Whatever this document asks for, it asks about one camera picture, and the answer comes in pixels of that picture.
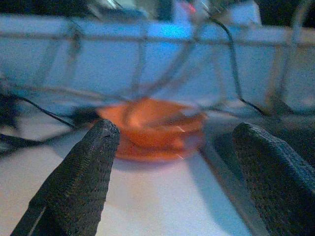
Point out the orange plastic plate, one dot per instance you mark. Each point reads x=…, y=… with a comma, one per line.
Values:
x=152, y=155

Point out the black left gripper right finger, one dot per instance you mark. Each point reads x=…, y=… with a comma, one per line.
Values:
x=278, y=186

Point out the black power strip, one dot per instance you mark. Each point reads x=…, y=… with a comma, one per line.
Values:
x=7, y=110

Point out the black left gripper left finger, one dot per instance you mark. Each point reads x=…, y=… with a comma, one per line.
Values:
x=78, y=177

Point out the stainless steel kitchen sink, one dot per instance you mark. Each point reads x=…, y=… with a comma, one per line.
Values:
x=221, y=172

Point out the black power adapter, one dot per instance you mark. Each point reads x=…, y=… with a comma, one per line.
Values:
x=85, y=115

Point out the orange plastic bowl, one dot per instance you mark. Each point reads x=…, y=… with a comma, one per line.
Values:
x=152, y=120

